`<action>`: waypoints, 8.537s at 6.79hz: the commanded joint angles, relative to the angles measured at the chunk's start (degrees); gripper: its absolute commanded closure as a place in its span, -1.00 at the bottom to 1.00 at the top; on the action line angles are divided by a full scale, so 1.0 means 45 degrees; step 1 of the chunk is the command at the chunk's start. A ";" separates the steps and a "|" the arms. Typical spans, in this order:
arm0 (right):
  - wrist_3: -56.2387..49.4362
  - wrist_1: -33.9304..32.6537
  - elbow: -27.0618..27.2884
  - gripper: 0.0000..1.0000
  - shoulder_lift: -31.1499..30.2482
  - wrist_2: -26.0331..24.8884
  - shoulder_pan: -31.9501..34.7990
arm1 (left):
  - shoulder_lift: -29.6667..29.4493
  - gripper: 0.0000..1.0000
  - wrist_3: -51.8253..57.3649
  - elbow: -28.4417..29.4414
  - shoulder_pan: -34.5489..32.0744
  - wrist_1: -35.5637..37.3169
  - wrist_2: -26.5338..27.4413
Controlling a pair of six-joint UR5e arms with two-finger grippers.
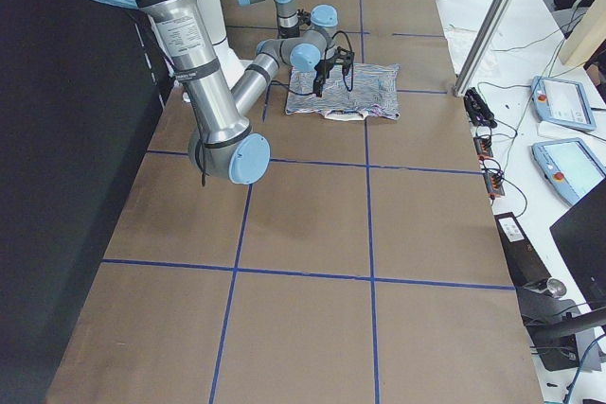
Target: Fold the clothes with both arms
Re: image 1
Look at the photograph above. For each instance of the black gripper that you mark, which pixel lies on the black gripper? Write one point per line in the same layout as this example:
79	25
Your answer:
289	30
321	71

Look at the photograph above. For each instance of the blue white striped polo shirt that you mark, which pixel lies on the blue white striped polo shirt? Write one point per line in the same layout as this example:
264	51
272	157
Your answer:
374	93

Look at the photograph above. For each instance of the orange black connector strip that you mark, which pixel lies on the orange black connector strip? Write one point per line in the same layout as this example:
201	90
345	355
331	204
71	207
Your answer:
493	174

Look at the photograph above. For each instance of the grey teach pendant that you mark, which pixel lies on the grey teach pendant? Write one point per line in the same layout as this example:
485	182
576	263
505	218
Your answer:
562	102
570	166

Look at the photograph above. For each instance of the wooden board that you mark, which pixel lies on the wooden board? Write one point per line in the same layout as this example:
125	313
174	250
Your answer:
586	37

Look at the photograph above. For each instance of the black box with label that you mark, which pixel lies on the black box with label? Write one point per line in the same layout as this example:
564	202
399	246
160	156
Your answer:
524	263

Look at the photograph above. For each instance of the black computer monitor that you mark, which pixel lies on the black computer monitor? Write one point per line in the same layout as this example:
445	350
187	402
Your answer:
579	235

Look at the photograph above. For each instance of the aluminium camera mast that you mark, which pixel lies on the aluminium camera mast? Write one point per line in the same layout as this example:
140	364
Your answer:
480	45

